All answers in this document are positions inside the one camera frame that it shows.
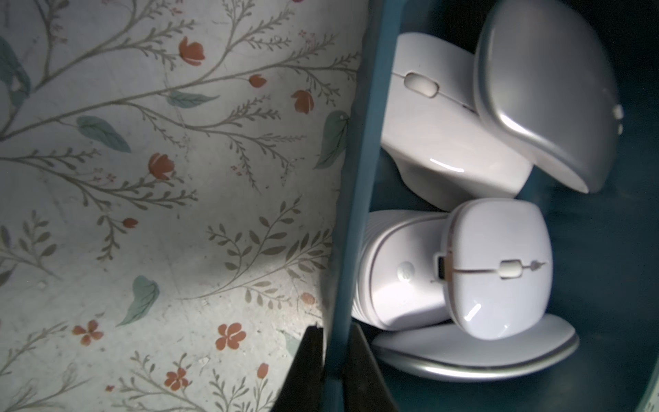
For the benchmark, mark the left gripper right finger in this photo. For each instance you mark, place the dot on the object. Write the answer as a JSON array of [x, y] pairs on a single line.
[[364, 388]]

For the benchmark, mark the white ribbed logo mouse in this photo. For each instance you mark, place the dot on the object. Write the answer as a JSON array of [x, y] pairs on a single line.
[[397, 286]]

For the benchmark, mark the teal plastic storage box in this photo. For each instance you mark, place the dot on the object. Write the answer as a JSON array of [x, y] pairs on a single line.
[[604, 244]]

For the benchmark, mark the silver rimmed slim mouse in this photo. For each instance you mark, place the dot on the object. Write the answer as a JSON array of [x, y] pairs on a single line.
[[446, 353]]

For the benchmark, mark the silver grey slim mouse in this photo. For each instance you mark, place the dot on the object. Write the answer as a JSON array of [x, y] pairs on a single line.
[[544, 86]]

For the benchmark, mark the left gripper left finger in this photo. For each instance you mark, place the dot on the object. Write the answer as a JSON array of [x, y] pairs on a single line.
[[301, 391]]

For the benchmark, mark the white small mouse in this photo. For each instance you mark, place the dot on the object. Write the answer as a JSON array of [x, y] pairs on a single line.
[[496, 267]]

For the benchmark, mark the white scroll wheel mouse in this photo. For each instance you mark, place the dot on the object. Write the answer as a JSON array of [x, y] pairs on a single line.
[[433, 133]]

